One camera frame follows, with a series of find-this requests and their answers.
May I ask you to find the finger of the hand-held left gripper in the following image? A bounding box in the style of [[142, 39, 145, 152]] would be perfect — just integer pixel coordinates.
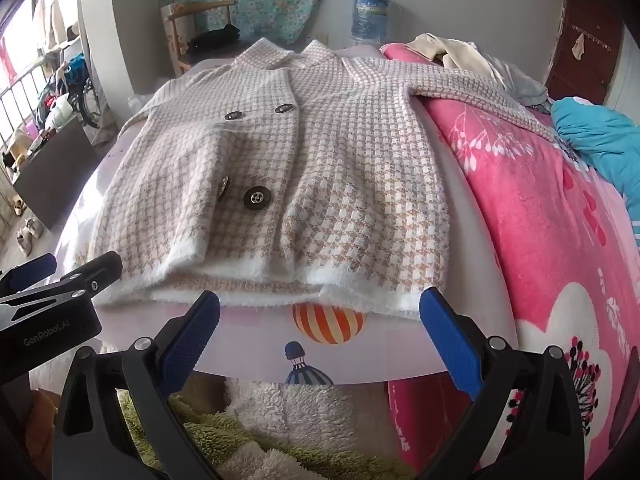
[[0, 253, 58, 293], [0, 251, 124, 321]]

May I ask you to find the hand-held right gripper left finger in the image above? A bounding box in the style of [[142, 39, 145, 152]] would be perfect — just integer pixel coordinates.
[[52, 290, 223, 480]]

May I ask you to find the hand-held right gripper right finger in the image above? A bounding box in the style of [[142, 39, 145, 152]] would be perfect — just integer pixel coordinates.
[[419, 287, 586, 480]]

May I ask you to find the beige houndstooth coat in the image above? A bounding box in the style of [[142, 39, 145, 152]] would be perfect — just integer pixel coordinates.
[[87, 39, 563, 322]]

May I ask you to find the pair of beige shoes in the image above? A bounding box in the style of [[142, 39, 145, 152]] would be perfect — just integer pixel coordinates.
[[16, 216, 44, 257]]

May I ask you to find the balloon printed bed sheet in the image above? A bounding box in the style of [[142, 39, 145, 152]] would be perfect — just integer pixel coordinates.
[[50, 45, 518, 386]]

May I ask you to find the dark cabinet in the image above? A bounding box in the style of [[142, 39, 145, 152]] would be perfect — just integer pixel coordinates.
[[12, 115, 96, 231]]

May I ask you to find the green fluffy blanket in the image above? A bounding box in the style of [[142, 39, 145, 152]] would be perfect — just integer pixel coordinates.
[[117, 387, 416, 480]]

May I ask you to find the white fluffy blanket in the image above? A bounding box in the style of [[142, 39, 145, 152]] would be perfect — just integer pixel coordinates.
[[220, 375, 401, 480]]

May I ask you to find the pink floral blanket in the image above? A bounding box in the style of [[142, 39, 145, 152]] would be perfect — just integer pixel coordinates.
[[380, 42, 640, 480]]

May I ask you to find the white plastic container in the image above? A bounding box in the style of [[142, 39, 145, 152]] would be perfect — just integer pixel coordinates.
[[46, 94, 76, 132]]

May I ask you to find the black wheel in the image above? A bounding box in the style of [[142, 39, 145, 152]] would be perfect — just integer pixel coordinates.
[[75, 77, 102, 128]]

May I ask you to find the metal window railing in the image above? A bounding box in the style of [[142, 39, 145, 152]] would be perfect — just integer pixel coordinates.
[[0, 67, 51, 161]]

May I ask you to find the blue bag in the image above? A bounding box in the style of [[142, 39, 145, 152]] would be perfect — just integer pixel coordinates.
[[65, 55, 88, 86]]

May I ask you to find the wooden chair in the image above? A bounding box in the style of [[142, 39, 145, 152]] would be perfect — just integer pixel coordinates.
[[161, 0, 238, 78]]

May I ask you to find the dark cloth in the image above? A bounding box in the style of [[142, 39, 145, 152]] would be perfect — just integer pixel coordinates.
[[187, 24, 242, 53]]

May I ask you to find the grey garment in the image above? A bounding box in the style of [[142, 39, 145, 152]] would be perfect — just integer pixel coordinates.
[[482, 50, 551, 108]]

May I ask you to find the cream garment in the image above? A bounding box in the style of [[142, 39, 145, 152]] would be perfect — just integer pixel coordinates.
[[404, 32, 501, 81]]

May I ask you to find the blue water bottle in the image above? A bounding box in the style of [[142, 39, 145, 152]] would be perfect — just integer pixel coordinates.
[[350, 0, 392, 46]]

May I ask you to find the brown door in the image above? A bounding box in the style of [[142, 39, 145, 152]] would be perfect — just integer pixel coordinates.
[[542, 0, 626, 106]]

